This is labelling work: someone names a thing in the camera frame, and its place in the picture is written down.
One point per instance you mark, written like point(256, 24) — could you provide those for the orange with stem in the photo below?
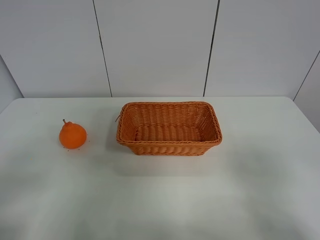
point(72, 135)

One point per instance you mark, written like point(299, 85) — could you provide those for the orange wicker basket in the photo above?
point(168, 128)

